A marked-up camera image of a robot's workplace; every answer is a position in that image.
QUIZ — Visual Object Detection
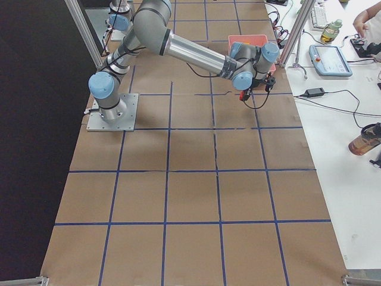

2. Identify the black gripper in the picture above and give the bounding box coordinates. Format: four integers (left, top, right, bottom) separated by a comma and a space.
241, 79, 262, 102

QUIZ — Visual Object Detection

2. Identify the red toy block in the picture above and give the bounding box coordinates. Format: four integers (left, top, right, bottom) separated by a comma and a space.
239, 91, 248, 102

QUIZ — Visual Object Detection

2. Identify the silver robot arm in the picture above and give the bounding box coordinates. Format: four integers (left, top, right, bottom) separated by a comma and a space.
108, 0, 133, 32
88, 1, 280, 123

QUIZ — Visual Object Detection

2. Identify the pink plastic box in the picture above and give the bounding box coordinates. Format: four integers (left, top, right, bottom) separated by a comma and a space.
228, 35, 268, 57

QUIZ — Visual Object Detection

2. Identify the person hand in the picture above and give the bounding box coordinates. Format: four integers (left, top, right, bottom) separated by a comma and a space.
353, 10, 369, 38

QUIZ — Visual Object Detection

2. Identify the black power adapter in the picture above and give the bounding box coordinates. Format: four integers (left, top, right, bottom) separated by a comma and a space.
304, 88, 325, 98

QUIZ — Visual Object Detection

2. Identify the blue teach pendant tablet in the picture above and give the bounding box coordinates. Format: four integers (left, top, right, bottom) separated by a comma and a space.
308, 45, 352, 77

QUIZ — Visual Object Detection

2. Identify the green drink bottle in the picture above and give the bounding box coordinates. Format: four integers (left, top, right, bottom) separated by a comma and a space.
320, 19, 342, 44

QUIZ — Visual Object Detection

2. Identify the white keyboard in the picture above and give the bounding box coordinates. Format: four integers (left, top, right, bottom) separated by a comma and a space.
310, 1, 328, 31

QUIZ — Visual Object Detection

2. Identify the brown drink bottle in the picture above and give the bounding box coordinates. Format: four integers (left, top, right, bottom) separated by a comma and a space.
348, 123, 380, 156

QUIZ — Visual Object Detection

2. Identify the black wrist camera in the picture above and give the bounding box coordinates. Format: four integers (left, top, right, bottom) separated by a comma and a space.
263, 73, 276, 93

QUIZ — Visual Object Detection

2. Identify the aluminium frame post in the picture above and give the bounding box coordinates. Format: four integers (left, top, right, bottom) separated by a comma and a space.
279, 0, 315, 67
65, 0, 102, 70

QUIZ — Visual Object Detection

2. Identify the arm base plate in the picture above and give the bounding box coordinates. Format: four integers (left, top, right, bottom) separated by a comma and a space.
110, 30, 126, 42
87, 93, 139, 132

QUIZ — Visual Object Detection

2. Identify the right aluminium frame post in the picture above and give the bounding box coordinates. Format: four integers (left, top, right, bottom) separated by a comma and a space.
65, 0, 102, 70

